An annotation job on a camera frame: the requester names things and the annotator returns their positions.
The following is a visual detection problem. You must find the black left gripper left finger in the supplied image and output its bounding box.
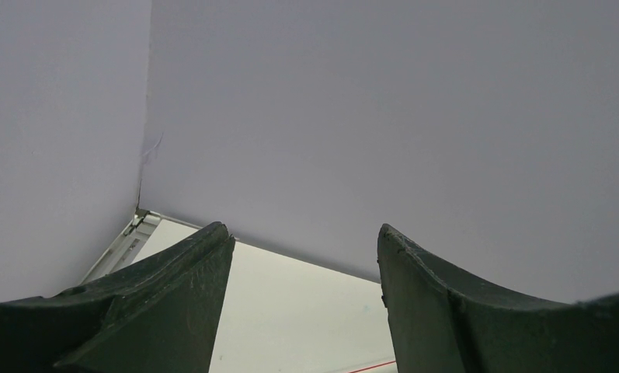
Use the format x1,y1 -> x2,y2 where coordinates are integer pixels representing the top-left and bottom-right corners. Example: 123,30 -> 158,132
0,221 -> 235,372

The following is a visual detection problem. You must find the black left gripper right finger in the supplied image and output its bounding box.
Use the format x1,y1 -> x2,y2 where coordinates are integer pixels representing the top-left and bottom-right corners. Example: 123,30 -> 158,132
377,224 -> 619,372

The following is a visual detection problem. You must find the white PVC pipe frame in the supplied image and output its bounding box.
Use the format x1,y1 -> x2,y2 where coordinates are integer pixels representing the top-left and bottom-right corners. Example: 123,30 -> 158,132
347,360 -> 398,373

